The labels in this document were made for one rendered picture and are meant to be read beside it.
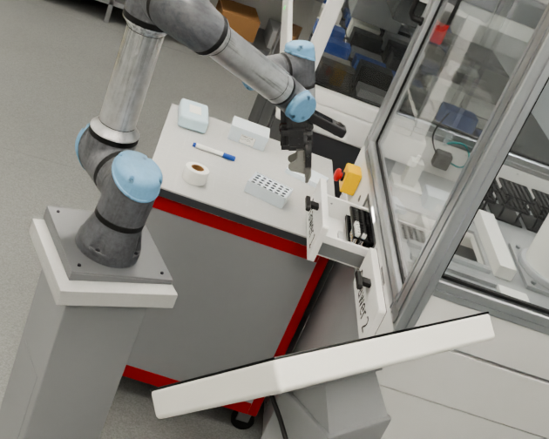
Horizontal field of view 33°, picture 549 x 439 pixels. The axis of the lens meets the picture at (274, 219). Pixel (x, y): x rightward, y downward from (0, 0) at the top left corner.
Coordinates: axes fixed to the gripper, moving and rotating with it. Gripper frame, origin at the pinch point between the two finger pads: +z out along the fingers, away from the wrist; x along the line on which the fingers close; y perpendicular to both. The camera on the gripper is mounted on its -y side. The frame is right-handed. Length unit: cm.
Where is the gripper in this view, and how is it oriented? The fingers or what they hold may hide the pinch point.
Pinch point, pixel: (308, 175)
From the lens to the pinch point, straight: 240.8
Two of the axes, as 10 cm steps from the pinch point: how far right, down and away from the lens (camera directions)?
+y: -10.0, 0.2, 0.0
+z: 0.2, 9.0, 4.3
